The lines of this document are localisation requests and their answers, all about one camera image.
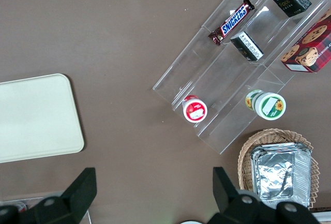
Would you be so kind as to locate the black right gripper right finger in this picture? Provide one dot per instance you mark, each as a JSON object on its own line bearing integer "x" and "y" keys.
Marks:
{"x": 232, "y": 203}

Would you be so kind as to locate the red plaid cookie box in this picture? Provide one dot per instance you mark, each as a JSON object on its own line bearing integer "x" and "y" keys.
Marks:
{"x": 310, "y": 50}

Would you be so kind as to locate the stack of foil containers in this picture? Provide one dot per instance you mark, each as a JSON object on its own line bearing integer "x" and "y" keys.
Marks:
{"x": 276, "y": 175}

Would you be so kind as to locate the red lidded white cup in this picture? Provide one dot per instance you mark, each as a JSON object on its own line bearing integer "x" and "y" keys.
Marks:
{"x": 195, "y": 110}

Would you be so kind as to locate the Snickers chocolate bar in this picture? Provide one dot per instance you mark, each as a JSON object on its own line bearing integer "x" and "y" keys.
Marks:
{"x": 232, "y": 21}

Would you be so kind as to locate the red soda bottle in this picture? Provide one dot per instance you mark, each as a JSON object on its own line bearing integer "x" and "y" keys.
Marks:
{"x": 22, "y": 207}

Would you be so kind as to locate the cream rectangular serving tray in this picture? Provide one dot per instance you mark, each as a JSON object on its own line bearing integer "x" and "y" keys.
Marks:
{"x": 36, "y": 118}

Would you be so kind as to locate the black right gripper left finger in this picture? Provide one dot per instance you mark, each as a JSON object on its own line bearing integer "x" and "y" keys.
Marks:
{"x": 75, "y": 198}

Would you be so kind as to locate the green lidded white cup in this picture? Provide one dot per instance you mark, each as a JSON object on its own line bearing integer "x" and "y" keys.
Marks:
{"x": 270, "y": 106}

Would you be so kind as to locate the clear acrylic stepped shelf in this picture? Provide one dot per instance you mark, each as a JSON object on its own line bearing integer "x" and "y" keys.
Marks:
{"x": 222, "y": 74}

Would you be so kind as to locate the light tan wicker basket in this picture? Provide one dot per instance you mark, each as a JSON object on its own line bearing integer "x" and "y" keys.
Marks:
{"x": 244, "y": 162}

